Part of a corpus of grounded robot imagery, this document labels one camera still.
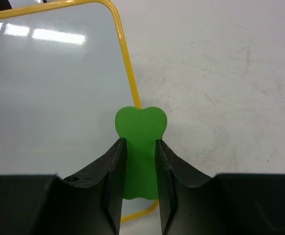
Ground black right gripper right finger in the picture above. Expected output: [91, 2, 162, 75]
[155, 140, 238, 235]

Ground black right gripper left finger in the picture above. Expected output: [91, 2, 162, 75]
[46, 139, 127, 235]

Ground green whiteboard eraser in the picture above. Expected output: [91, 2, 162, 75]
[115, 106, 167, 200]

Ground yellow framed whiteboard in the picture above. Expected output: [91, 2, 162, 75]
[0, 0, 160, 223]

